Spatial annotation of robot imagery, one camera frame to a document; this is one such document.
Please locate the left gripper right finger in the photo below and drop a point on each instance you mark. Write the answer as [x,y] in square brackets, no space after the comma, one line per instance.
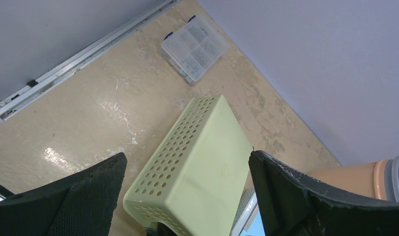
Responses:
[292,203]

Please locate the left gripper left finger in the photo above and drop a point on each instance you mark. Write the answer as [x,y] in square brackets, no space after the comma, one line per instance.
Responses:
[81,204]

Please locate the green perforated plastic basket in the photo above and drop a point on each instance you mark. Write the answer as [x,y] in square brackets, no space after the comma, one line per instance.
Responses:
[195,179]

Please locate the white perforated plastic basket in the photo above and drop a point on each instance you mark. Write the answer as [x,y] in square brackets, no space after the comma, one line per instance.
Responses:
[246,213]

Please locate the blue perforated plastic basket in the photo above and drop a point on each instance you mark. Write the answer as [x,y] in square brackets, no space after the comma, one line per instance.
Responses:
[256,228]

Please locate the orange bucket black rim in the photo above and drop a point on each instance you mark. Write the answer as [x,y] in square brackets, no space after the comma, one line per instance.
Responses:
[379,180]

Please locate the clear plastic screw organizer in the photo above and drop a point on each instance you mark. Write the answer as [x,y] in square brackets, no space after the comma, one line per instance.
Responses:
[194,48]

